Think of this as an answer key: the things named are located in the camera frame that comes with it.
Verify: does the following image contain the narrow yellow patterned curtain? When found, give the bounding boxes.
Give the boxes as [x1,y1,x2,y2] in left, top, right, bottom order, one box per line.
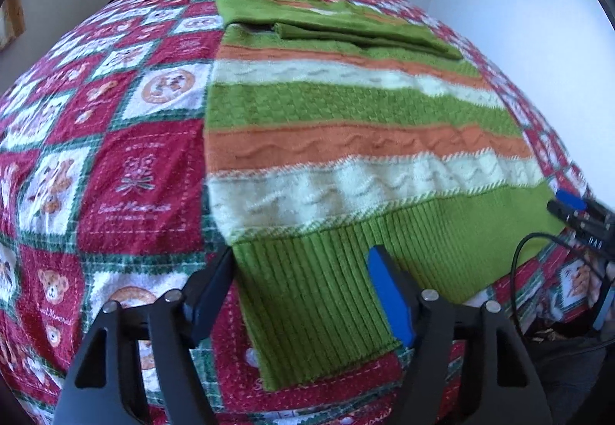
[0,0,26,53]

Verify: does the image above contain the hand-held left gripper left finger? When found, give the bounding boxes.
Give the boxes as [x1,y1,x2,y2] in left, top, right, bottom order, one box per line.
[55,246,236,425]

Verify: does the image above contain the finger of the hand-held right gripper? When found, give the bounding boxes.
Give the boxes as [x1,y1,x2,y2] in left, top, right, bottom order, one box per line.
[555,189,590,213]
[547,200,584,225]

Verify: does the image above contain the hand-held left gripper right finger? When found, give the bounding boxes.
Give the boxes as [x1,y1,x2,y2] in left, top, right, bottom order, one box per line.
[367,246,554,425]

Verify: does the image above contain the green orange striped knit sweater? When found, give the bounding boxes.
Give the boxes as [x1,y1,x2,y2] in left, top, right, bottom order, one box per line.
[204,0,568,392]

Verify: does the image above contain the black cable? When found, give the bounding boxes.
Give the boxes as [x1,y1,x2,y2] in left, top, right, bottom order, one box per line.
[510,232,601,337]

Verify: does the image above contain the red printed bed cover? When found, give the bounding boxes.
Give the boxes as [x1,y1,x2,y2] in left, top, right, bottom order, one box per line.
[0,0,602,425]

